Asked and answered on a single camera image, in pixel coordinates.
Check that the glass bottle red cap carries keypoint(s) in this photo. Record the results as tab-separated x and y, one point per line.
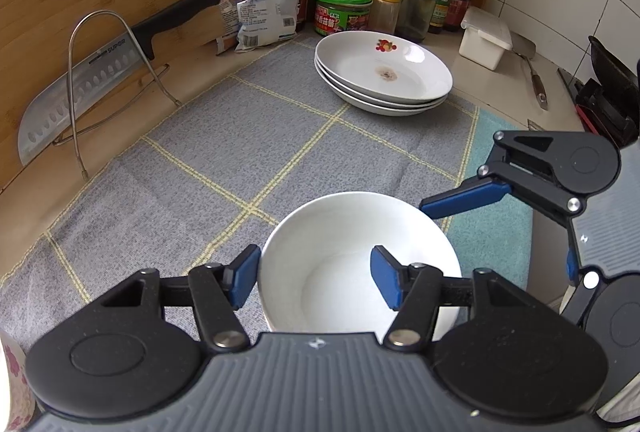
419	6

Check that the white plastic lidded box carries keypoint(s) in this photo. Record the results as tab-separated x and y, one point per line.
485	36

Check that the orange and white bag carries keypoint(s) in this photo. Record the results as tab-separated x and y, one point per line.
231	11

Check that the metal spatula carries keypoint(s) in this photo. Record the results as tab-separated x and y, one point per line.
534	74

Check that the grey and teal checked towel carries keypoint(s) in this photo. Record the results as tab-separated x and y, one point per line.
200	161

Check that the green lid sauce jar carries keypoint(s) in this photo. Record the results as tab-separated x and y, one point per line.
342	14

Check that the yellow lid spice jar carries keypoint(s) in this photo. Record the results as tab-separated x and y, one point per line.
386	9

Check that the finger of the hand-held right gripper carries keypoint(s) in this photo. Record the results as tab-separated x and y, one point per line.
570	264
465	202

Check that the black kitchen appliance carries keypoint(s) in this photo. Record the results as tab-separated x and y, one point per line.
612	81

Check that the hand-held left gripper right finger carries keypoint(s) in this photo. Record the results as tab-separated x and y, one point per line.
385	277

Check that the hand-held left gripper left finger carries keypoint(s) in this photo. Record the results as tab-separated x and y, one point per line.
245	277

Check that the white floral bowl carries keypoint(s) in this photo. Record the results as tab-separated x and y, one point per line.
320	237
10	372

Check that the white plate one fruit print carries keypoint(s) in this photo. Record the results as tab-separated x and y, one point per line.
400	112

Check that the white plate brown stain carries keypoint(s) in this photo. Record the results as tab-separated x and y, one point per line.
385	61

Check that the white and blue bag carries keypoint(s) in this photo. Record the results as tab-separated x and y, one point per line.
275	1

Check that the white plate two fruit prints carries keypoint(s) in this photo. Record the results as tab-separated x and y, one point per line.
400	105

